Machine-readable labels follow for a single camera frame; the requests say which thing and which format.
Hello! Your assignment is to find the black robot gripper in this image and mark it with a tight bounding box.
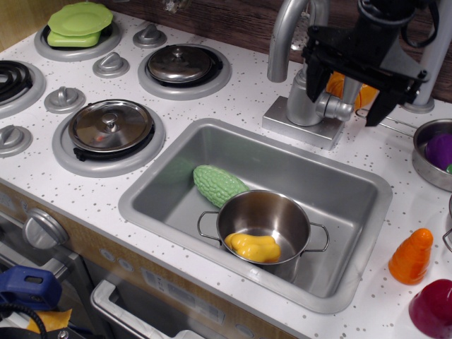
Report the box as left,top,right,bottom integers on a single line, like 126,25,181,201
302,1,430,126

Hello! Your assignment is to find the silver toy faucet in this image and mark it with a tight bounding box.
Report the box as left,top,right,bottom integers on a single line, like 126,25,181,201
263,1,362,150

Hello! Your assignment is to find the orange toy pumpkin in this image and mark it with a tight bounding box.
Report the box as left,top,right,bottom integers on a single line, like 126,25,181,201
326,71,379,109

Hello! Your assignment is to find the grey vertical pole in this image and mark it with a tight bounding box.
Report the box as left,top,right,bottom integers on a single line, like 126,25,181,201
403,0,451,114

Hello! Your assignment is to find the grey sink basin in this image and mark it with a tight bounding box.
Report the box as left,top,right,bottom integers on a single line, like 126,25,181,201
119,119,392,314

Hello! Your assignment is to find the purple toy eggplant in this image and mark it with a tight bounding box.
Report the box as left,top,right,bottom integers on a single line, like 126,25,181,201
424,133,451,170

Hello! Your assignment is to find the green bumpy toy gourd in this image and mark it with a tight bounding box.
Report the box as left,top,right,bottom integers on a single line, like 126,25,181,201
193,165,249,208

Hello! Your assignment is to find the steel lid back burner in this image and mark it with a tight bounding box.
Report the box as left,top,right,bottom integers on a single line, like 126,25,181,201
147,45,213,83

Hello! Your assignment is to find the steel lid burner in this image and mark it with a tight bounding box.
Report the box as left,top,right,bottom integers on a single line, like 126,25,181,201
147,45,213,83
68,100,154,153

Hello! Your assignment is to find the orange toy carrot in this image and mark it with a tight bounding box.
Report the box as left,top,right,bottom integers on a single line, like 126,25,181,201
388,228,434,285

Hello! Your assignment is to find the yellow toy pepper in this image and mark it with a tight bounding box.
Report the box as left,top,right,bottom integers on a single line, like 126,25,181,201
225,233,281,263

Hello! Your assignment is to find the grey stove knob back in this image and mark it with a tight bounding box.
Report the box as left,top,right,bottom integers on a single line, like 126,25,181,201
133,24,167,49

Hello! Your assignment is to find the grey stove knob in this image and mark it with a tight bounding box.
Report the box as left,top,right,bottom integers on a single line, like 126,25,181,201
44,86,86,114
93,52,130,78
133,24,167,49

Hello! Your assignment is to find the dark red toy vegetable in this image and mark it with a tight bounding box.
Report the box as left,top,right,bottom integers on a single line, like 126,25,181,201
408,279,451,338

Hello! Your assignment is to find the grey stove knob middle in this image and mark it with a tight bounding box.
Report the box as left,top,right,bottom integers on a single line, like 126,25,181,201
93,52,130,78

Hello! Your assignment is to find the steel lid front burner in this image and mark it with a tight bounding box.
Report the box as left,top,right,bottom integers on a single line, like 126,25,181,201
68,100,154,153

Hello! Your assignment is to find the green square toy dish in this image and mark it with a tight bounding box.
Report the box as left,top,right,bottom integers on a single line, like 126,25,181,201
47,31,101,48

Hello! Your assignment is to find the green toy plate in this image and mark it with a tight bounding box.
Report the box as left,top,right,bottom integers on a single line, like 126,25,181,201
47,1,113,37

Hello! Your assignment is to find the grey stove knob front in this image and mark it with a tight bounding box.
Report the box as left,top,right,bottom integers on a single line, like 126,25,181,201
44,86,86,114

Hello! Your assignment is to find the black coil burner left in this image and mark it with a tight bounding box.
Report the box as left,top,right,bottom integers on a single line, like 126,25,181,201
1,61,32,103

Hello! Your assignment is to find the grey stove knob left edge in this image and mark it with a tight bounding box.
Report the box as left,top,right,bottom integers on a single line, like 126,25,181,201
1,125,32,157

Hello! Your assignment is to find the grey oven dial knob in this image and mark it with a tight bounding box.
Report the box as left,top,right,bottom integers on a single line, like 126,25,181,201
22,208,69,250

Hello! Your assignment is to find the yellow tape piece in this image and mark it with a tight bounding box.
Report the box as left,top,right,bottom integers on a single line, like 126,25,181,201
36,309,73,332

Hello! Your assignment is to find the steel saucepan with handle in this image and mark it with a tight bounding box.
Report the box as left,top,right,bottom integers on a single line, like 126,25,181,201
355,108,452,193

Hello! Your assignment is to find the grey oven door handle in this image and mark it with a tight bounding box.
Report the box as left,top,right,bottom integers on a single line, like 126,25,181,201
90,279,209,339

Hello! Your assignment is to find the black cable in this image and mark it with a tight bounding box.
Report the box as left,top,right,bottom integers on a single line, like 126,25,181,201
0,302,47,339

